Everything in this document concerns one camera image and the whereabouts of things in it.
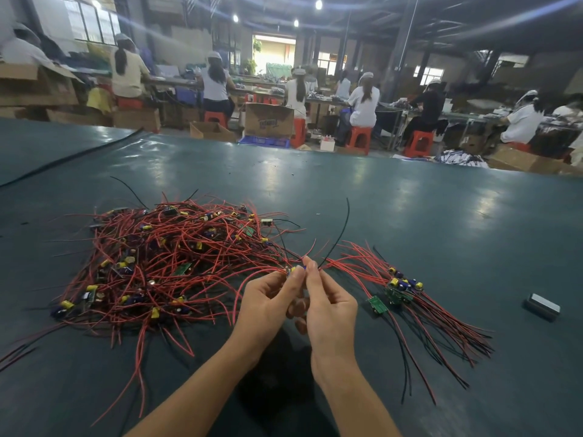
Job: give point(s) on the person's right hand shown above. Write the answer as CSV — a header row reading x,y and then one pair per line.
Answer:
x,y
330,323

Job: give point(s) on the person's left hand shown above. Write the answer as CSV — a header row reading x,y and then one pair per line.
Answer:
x,y
264,309

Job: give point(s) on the yellow sack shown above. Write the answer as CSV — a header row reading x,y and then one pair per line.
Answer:
x,y
98,98

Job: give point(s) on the dark green table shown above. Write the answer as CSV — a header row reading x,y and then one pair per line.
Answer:
x,y
474,223

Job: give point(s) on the small black grey block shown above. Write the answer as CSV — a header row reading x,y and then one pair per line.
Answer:
x,y
542,306

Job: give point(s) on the red plastic stool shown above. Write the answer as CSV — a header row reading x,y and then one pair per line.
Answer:
x,y
215,117
519,146
419,144
130,102
360,138
299,132

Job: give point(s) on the blue plastic crate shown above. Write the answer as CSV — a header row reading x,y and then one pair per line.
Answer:
x,y
264,141

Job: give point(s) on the grid window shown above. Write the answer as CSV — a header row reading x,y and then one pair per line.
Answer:
x,y
91,22

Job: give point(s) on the person's left forearm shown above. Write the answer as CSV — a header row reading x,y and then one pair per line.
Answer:
x,y
196,396

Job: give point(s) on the heap of black white items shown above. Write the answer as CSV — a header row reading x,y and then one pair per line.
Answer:
x,y
462,158

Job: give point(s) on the large open cardboard box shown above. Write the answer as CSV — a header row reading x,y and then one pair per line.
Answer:
x,y
36,84

